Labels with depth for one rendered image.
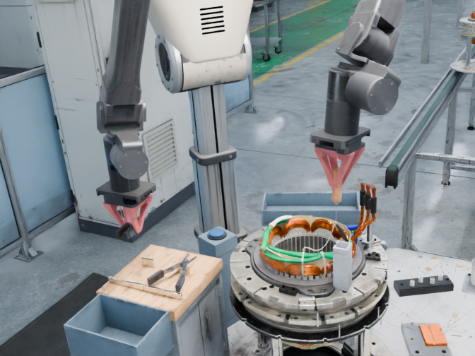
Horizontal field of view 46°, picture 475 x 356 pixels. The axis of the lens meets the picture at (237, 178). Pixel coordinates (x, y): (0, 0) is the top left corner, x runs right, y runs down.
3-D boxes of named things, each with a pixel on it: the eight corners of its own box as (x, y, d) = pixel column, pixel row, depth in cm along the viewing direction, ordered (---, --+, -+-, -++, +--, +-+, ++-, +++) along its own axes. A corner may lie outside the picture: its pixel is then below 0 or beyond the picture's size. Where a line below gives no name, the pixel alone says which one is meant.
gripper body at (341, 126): (370, 138, 97) (374, 97, 95) (343, 152, 90) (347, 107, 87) (337, 131, 101) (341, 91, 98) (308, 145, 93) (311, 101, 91)
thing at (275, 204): (356, 282, 159) (358, 191, 148) (358, 305, 150) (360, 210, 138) (269, 280, 163) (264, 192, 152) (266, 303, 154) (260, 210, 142)
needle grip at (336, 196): (341, 203, 98) (343, 171, 96) (331, 203, 99) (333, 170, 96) (341, 199, 100) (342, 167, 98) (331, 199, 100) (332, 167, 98)
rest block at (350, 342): (356, 362, 125) (356, 354, 124) (342, 348, 130) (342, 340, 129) (371, 355, 127) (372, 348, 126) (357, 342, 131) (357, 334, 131)
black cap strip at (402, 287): (453, 291, 152) (454, 284, 151) (399, 297, 152) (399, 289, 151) (445, 280, 157) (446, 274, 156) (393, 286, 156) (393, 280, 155)
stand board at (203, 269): (175, 322, 107) (174, 311, 106) (97, 301, 115) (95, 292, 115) (223, 268, 124) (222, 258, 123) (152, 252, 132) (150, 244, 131)
